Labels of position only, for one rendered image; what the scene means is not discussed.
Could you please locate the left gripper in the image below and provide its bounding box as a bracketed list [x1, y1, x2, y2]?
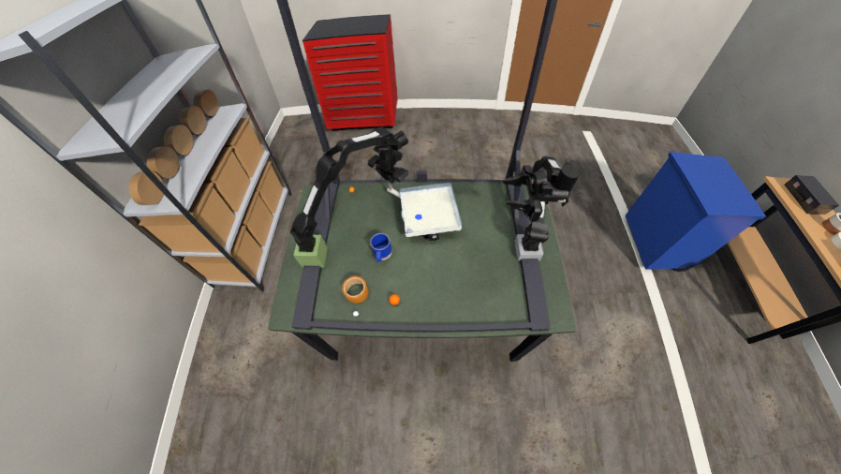
[502, 165, 555, 222]

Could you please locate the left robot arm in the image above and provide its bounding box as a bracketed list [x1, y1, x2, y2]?
[522, 156, 580, 251]

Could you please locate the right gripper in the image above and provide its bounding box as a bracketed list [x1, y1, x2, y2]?
[367, 155, 408, 184]

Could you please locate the blue ceramic mug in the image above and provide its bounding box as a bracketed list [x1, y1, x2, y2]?
[370, 233, 392, 262]

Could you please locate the orange cylinder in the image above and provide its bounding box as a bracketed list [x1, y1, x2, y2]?
[342, 276, 368, 304]

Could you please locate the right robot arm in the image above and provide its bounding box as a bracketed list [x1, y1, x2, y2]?
[290, 127, 408, 252]

